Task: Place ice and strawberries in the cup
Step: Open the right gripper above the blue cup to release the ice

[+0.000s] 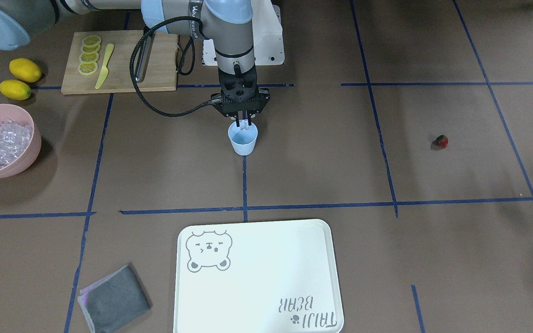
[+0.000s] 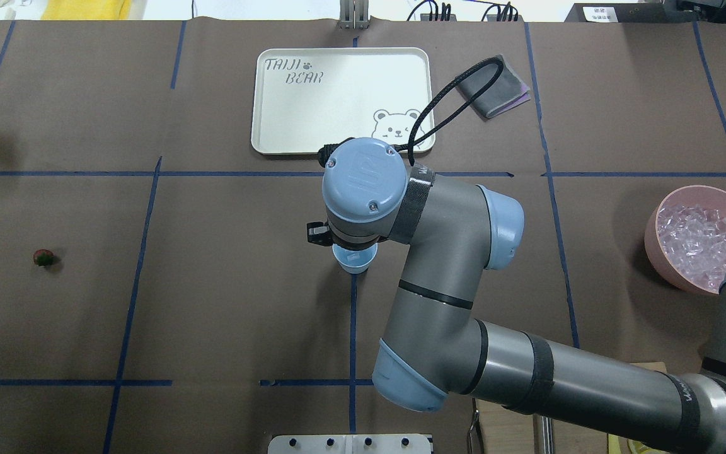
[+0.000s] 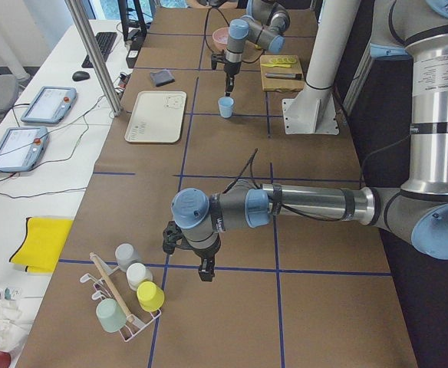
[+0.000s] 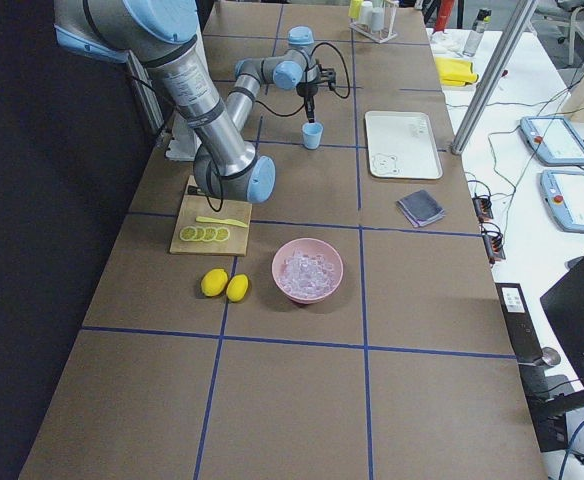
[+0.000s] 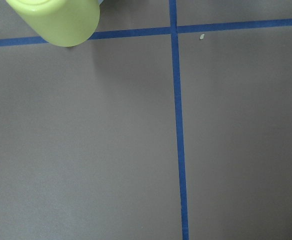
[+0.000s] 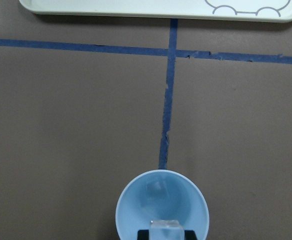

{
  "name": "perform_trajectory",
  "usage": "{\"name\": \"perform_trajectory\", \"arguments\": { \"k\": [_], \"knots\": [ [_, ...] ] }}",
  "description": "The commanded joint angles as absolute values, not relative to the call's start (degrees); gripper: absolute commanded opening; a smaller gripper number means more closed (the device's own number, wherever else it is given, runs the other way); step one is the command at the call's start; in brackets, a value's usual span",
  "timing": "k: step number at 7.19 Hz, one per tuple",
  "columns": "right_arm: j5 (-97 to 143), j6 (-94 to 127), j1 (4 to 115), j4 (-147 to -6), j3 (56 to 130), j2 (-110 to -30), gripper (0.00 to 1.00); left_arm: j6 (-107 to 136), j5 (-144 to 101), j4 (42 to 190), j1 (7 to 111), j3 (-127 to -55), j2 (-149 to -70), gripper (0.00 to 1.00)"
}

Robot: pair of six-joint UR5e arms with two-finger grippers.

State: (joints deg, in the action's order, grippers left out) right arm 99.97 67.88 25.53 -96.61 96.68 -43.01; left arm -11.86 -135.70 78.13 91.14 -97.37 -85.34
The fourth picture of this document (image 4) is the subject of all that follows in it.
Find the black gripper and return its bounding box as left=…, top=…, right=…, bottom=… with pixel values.
left=296, top=63, right=336, bottom=122

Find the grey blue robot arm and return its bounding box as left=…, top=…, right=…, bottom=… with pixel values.
left=54, top=0, right=335, bottom=204

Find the light blue paper cup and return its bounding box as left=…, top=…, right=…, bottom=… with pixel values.
left=302, top=122, right=323, bottom=150

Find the white upturned cup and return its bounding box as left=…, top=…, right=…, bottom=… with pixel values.
left=368, top=7, right=385, bottom=32
left=358, top=0, right=374, bottom=25

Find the yellow upturned cup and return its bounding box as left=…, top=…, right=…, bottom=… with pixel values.
left=348, top=0, right=363, bottom=21

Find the pile of clear ice cubes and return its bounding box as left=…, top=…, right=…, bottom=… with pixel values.
left=278, top=250, right=338, bottom=299

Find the white bear serving tray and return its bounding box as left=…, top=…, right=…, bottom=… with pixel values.
left=364, top=111, right=443, bottom=180

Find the yellow plastic knife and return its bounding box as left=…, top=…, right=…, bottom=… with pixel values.
left=195, top=215, right=249, bottom=228

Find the yellow cloth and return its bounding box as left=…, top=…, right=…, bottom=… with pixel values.
left=434, top=57, right=479, bottom=87

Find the white cloth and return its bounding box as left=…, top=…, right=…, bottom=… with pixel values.
left=429, top=31, right=463, bottom=57

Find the folded grey purple cloth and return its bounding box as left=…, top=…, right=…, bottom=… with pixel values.
left=396, top=189, right=446, bottom=227

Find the bamboo cutting board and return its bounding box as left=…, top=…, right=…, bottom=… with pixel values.
left=169, top=175, right=252, bottom=256

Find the pink bowl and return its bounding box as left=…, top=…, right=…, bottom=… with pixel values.
left=271, top=238, right=344, bottom=304

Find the clear water bottle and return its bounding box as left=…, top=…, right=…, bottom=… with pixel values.
left=462, top=8, right=492, bottom=57

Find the yellow lemon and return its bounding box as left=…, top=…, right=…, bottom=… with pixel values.
left=226, top=274, right=249, bottom=303
left=200, top=268, right=229, bottom=297

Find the blue teach pendant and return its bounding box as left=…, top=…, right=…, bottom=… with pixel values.
left=520, top=116, right=584, bottom=166
left=539, top=170, right=584, bottom=233

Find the grey office chair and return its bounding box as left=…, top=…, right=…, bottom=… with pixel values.
left=557, top=0, right=584, bottom=66

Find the black box with label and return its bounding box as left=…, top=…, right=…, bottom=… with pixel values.
left=494, top=282, right=546, bottom=396

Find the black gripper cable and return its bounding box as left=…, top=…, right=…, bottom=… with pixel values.
left=205, top=41, right=352, bottom=211

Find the white wire cup rack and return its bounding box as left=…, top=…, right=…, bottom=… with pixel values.
left=348, top=0, right=400, bottom=44

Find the black cable connector block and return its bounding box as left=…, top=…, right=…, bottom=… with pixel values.
left=480, top=222, right=506, bottom=265
left=472, top=195, right=493, bottom=222

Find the aluminium frame post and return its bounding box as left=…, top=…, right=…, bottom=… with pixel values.
left=450, top=0, right=538, bottom=155

